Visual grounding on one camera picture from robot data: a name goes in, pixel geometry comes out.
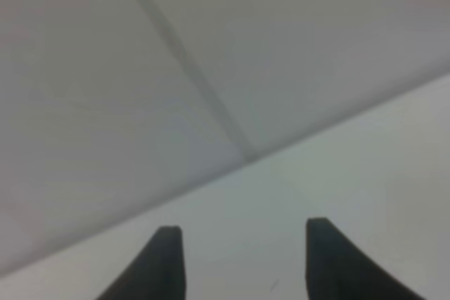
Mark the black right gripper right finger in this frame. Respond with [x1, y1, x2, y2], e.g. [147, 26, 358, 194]
[305, 218, 422, 300]

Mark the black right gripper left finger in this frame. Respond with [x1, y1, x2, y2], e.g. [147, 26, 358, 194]
[98, 226, 186, 300]

